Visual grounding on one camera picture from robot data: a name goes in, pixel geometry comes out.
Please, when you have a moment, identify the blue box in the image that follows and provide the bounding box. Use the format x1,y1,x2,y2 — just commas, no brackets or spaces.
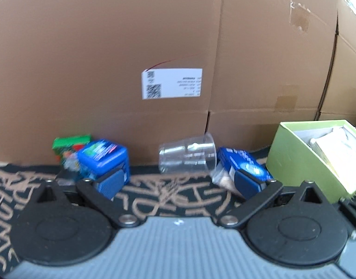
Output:
77,139,130,187

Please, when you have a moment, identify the white carton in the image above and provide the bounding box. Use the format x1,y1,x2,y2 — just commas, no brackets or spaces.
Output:
309,127,356,178

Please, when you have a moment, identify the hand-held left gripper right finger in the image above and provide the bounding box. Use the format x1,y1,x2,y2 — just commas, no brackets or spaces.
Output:
219,170,326,229

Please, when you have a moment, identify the green cardboard box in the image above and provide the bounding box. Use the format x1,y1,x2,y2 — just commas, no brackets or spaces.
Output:
265,119,356,198

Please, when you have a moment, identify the blue snack packet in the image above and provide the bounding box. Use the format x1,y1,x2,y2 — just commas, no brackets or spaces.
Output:
211,146,274,196

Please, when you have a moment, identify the clear plastic cup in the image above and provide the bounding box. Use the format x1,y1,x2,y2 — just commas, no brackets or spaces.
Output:
158,132,218,175

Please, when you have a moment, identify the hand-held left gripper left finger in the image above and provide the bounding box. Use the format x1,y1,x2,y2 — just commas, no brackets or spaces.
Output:
36,169,138,228

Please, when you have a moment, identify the dark patterned mat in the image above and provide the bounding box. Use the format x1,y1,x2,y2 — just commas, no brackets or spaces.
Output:
0,148,356,276

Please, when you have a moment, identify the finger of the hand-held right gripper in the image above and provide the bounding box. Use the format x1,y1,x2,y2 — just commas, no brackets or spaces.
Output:
338,198,356,240

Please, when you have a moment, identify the large brown cardboard box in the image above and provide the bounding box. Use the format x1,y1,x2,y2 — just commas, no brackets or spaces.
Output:
0,0,339,169

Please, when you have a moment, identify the green packet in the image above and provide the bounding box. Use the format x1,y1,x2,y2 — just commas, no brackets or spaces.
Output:
52,134,92,165

